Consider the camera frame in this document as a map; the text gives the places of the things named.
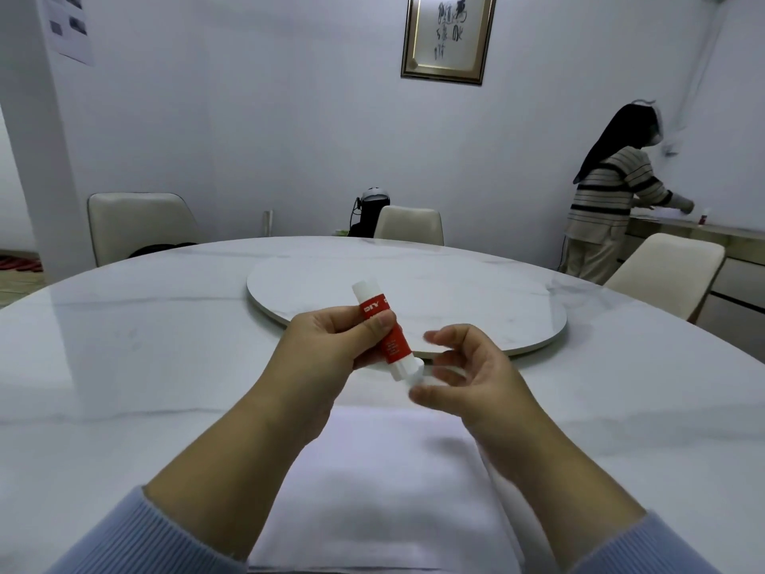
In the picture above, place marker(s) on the round marble turntable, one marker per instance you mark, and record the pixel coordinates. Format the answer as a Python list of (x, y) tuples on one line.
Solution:
[(478, 292)]

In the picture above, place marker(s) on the cream upholstered chair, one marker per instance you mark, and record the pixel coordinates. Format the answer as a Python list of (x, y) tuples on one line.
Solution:
[(663, 271), (131, 224), (409, 225)]

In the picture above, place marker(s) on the red white glue stick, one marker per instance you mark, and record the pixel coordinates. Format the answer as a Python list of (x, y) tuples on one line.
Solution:
[(395, 346)]

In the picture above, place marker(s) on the person's right forearm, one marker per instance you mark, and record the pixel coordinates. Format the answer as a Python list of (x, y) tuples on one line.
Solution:
[(568, 508)]

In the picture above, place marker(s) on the white headset device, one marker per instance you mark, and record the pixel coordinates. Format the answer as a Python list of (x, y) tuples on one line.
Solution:
[(375, 194)]

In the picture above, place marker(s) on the person's left forearm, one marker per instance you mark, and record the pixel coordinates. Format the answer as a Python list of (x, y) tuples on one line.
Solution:
[(209, 490)]

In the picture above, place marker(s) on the person's right hand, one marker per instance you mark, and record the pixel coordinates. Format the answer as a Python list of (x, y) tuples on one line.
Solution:
[(490, 400)]

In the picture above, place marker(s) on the printed wall notice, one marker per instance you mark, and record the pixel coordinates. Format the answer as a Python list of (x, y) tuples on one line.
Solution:
[(72, 44)]

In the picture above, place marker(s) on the beige sideboard cabinet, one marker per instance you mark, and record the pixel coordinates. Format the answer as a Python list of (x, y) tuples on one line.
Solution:
[(741, 280)]

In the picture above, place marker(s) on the stack of white papers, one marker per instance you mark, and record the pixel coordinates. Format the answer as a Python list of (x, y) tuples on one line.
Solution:
[(382, 502)]

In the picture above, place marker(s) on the person's left hand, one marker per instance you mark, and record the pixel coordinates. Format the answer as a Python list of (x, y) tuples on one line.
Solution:
[(311, 364)]

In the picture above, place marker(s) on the white glue stick cap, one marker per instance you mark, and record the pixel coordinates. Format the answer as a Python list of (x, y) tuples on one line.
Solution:
[(445, 373)]

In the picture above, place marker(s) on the clear plastic tube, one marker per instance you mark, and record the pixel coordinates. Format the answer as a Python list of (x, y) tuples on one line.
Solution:
[(269, 222)]

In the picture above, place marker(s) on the framed calligraphy picture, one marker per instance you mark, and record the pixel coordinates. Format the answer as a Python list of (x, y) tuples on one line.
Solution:
[(448, 35)]

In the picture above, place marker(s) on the red slippers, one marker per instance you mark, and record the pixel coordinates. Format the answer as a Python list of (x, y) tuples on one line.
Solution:
[(21, 264)]

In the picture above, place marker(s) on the black cloth bundle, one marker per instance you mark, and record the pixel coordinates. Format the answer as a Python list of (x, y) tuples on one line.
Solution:
[(161, 249)]

